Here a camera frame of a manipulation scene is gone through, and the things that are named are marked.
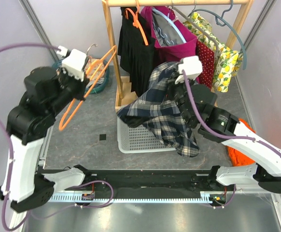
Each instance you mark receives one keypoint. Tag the white cable duct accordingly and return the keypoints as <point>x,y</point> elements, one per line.
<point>76,197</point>

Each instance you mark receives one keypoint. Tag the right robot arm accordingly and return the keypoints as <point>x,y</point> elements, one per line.
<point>196,106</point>

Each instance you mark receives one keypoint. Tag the magenta skirt grey lining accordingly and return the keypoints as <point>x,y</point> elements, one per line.
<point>169,49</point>

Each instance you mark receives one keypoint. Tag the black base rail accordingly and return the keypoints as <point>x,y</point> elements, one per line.
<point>158,183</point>

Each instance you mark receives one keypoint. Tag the teal laundry basket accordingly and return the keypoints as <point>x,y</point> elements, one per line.
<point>102,82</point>

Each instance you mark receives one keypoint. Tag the navy plaid skirt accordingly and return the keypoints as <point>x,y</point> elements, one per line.
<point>159,114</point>

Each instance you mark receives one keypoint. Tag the wooden clothes rack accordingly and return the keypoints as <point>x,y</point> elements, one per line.
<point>124,95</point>

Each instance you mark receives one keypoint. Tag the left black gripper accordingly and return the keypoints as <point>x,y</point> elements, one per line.
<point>82,84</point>

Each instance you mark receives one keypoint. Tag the lemon print garment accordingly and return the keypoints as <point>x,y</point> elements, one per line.
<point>229,61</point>

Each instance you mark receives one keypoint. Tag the white perforated basket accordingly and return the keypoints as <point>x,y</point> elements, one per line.
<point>138,140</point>

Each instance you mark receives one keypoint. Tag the slate blue hanger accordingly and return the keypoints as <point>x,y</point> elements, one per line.
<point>220,21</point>

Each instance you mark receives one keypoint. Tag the red polka dot skirt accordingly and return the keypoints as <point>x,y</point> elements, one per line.
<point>206,57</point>

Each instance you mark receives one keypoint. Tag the orange cloth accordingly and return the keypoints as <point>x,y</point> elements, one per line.
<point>237,158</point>

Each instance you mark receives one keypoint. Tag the floral pink cloth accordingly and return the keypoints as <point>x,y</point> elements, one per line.
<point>92,67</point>

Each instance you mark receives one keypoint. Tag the small black floor square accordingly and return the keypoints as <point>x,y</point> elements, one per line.
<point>102,137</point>

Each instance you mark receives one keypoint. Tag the black pleated skirt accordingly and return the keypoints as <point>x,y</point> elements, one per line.
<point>136,57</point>

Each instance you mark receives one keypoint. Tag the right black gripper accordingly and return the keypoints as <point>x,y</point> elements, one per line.
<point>172,84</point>

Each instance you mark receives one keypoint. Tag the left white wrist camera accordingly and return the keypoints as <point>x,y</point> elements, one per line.
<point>74,61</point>

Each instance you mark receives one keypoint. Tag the light blue hanger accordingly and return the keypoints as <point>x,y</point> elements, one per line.
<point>170,22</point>

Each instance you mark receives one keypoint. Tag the orange plastic hanger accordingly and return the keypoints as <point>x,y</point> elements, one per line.
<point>64,122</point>

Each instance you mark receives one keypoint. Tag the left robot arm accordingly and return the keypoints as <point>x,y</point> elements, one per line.
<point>48,92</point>

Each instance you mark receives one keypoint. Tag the grey hanger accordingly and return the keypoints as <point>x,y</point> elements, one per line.
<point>217,53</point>

